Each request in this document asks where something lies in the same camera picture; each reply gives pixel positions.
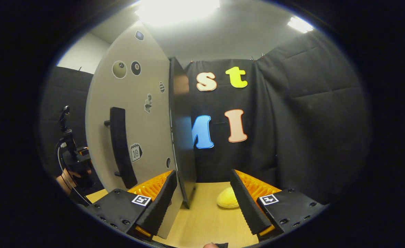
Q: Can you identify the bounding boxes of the grey cabinet door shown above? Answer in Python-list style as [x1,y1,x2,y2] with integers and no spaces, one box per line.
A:
[85,21,184,240]

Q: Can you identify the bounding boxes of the large ceiling light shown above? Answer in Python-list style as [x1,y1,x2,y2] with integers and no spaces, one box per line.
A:
[135,0,221,26]

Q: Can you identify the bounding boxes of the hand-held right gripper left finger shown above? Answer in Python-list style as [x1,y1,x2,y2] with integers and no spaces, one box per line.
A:
[85,169,178,240]

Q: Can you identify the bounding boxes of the black door handle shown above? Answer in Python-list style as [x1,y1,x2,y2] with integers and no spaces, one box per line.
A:
[104,107,138,189]

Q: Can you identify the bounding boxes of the small ceiling light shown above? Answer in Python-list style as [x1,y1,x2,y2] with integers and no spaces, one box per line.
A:
[287,16,313,34]

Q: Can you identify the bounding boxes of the yellow plush toy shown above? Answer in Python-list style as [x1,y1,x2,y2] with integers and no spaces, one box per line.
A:
[217,187,241,209]

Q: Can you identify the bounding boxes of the black backdrop cloth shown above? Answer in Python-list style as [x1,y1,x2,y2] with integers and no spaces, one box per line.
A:
[39,29,371,205]

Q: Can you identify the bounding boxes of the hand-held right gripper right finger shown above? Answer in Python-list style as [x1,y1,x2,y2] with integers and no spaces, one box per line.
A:
[230,169,327,241]

